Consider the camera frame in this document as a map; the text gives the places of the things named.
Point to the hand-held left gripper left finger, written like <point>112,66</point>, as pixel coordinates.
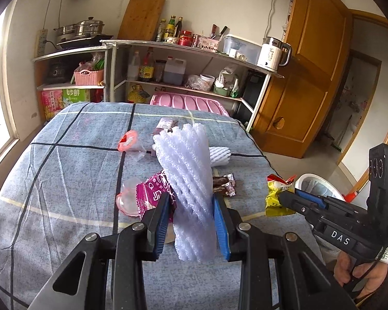
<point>161,226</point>

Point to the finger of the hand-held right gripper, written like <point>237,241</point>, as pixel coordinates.
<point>297,205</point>
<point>310,197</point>

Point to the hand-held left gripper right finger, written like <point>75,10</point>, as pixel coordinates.
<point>220,226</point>

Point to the yellow snack packet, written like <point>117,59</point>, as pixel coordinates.
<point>274,197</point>

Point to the white trash bin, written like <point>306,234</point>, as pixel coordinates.
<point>339,190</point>

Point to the purple snack packet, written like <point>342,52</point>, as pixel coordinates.
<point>152,193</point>

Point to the large white foam net sleeve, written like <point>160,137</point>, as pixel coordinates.
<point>187,174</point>

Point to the person's right hand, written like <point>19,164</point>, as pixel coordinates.
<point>375,274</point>

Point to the translucent bin liner bag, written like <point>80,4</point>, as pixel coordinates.
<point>315,189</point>

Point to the brown chocolate wrapper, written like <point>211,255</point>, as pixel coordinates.
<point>224,184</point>

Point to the pink clear plastic cup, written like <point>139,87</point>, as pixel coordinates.
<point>126,198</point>

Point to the small white foam net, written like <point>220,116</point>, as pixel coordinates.
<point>220,156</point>

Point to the small clear plastic cup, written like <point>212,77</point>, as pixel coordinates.
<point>139,155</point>

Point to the clear cup with red lid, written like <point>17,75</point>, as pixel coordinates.
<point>127,140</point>

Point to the small purple carton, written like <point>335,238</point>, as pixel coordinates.
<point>166,125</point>

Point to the black box appliance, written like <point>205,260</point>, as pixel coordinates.
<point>253,87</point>

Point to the pink plastic storage box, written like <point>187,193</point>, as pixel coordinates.
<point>187,103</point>

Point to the wooden door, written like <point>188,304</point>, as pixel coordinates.
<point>310,71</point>

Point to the green spray bottle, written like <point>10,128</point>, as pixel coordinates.
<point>235,88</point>

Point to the yellow cooking oil bottle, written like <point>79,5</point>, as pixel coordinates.
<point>138,95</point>

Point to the green plastic bowl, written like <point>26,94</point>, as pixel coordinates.
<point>222,91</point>

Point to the white plastic tub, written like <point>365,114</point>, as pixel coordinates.
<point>207,82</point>

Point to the crumpled clear plastic bag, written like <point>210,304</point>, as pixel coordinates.
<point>193,82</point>

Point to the white electric kettle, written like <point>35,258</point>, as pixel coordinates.
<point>271,55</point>

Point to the white food bag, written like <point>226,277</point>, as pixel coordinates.
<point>228,74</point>

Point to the dark liquid plastic jug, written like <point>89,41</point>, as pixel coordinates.
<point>174,72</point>

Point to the dark glass jar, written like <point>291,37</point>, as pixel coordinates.
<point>160,71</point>

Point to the dark soy sauce bottle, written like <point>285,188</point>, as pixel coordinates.
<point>146,67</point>

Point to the clear plastic bottle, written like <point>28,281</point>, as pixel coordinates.
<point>134,67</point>

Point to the clear storage box white lid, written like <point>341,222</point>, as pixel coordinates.
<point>242,50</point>

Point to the pink woven basket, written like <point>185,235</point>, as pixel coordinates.
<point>89,77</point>

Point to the pink utensil holder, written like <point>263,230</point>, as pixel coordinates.
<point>209,44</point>

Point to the large metal shelf rack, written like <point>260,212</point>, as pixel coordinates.
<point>187,46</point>

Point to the black kitchen appliance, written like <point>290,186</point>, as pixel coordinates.
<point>56,71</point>

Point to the red jar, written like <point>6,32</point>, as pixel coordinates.
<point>185,38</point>

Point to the kitchen knives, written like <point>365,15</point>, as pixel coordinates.
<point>218,32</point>

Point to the small metal shelf rack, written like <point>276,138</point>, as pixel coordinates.
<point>68,53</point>

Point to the green glass bottle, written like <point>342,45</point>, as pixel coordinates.
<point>171,27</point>

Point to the dark glass bottle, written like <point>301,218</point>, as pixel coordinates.
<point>179,27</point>

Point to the black induction cooker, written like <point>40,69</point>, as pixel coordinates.
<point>84,41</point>

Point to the wooden cutting board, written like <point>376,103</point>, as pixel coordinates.
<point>141,19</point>

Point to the steel pot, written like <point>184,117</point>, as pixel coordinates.
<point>84,27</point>

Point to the white power strip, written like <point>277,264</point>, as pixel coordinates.
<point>41,42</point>

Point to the wooden door frame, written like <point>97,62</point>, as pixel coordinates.
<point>373,19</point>

